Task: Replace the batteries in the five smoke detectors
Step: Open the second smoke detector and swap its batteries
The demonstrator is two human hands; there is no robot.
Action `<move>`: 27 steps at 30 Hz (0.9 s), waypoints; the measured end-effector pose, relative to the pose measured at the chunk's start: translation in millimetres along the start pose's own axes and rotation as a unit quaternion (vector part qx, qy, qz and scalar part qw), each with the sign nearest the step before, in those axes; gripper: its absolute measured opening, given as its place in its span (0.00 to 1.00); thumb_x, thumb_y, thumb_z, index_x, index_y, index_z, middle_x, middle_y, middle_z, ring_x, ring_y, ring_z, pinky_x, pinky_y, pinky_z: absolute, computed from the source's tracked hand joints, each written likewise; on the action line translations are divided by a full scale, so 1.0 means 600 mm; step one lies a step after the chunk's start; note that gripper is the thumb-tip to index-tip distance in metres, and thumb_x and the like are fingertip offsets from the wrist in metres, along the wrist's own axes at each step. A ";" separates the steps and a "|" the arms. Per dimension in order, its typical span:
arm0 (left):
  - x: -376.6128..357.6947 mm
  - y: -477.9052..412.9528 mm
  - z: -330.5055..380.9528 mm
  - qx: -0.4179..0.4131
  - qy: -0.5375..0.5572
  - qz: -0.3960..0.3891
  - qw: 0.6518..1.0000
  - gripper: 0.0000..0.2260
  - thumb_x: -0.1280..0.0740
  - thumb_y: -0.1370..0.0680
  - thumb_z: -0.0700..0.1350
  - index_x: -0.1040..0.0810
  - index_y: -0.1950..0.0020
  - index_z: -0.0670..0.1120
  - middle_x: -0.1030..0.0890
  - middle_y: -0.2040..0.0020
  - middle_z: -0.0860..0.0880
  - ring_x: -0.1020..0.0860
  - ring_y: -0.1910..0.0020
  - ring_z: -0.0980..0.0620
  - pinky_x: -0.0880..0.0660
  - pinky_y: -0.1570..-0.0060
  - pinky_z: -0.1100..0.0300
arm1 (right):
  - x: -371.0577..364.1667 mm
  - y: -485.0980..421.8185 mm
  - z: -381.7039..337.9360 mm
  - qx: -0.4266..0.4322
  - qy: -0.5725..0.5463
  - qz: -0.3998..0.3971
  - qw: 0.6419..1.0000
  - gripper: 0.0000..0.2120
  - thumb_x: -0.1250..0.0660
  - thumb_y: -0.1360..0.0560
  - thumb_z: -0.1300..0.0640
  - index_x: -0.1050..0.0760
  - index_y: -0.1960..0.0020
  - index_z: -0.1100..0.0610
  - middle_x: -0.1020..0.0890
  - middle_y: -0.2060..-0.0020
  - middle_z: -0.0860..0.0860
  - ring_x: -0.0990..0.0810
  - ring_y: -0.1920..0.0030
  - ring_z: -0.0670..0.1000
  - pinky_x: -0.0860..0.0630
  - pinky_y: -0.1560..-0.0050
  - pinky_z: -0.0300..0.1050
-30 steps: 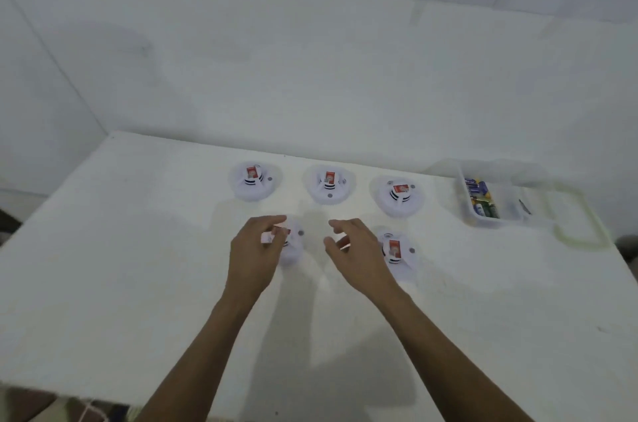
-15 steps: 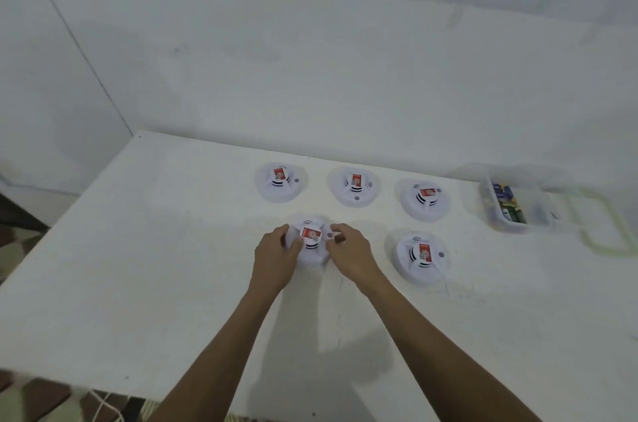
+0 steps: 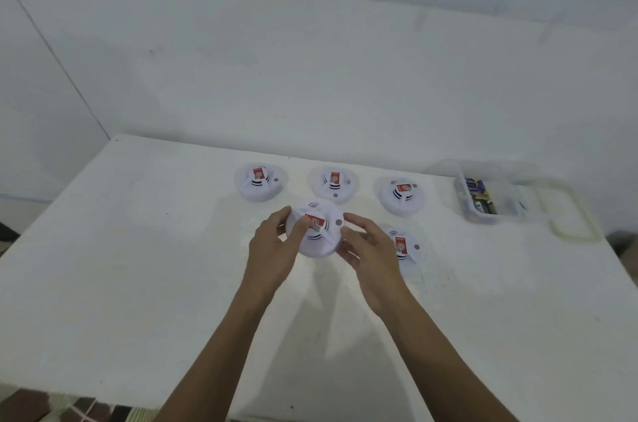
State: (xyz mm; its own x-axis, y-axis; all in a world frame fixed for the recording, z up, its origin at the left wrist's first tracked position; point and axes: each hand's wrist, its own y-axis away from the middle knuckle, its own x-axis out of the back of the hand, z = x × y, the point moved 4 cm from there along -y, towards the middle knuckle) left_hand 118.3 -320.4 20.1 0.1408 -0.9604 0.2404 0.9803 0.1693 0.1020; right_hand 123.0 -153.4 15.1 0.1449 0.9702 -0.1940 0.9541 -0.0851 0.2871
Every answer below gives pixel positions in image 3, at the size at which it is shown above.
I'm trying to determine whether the person's left hand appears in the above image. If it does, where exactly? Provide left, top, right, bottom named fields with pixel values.
left=241, top=206, right=311, bottom=309

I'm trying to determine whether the person's right hand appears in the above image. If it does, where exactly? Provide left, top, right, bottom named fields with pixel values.
left=338, top=212, right=415, bottom=320

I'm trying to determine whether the clear plastic container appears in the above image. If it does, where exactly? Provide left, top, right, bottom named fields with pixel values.
left=486, top=161, right=547, bottom=224
left=423, top=159, right=519, bottom=226

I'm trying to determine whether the pile of assorted batteries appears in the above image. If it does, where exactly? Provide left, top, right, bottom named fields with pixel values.
left=463, top=177, right=498, bottom=216

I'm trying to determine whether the clear lid with green rim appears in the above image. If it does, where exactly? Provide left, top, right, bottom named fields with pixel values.
left=533, top=177, right=604, bottom=243

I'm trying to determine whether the person's left forearm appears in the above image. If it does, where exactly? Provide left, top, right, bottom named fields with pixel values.
left=154, top=286, right=275, bottom=422

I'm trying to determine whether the person's right forearm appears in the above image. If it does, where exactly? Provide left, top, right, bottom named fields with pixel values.
left=378, top=296, right=520, bottom=422

